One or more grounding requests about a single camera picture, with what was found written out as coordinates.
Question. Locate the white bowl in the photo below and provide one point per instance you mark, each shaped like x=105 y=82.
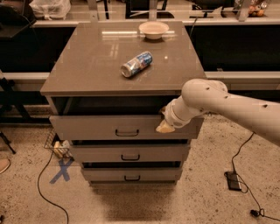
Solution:
x=153 y=29

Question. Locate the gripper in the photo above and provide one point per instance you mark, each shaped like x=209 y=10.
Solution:
x=172 y=118

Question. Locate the crushed blue soda can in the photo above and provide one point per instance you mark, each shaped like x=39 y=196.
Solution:
x=137 y=64

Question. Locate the fruit pile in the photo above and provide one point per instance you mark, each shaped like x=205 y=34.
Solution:
x=257 y=8

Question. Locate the wire basket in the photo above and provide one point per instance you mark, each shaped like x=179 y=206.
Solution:
x=59 y=147

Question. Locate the grey bottom drawer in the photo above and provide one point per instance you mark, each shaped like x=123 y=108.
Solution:
x=127 y=175

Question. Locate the grey top drawer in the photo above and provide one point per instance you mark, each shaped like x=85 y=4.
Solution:
x=118 y=127

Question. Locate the shoe tip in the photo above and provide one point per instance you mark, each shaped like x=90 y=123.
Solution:
x=4 y=164

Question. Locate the black tripod stand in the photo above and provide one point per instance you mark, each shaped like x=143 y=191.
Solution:
x=19 y=90

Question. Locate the grey drawer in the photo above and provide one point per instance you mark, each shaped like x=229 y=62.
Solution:
x=118 y=127
x=131 y=153
x=127 y=175

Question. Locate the grey drawer cabinet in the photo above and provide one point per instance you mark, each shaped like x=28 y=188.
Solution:
x=87 y=81

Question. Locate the grey middle drawer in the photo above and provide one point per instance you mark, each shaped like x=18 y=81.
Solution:
x=131 y=153

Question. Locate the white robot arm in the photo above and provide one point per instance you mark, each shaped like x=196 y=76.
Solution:
x=199 y=96

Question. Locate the white plastic bag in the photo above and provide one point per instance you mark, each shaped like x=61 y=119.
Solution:
x=50 y=9

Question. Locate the blue tape cross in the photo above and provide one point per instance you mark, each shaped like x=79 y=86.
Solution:
x=63 y=166

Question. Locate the black power adapter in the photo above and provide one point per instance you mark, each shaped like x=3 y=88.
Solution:
x=233 y=182

